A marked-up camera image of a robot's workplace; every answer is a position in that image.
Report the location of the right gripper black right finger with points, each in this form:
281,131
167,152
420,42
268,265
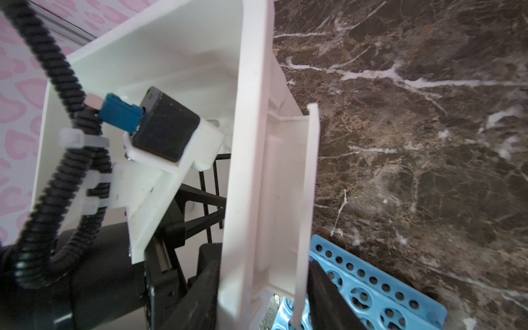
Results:
328,308

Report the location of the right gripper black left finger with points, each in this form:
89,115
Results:
198,309

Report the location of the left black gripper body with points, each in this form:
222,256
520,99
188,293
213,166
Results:
106,285

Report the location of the white plastic storage box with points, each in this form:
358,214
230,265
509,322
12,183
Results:
216,58

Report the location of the blue test tube rack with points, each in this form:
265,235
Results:
378,299

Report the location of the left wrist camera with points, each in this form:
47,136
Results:
163,133

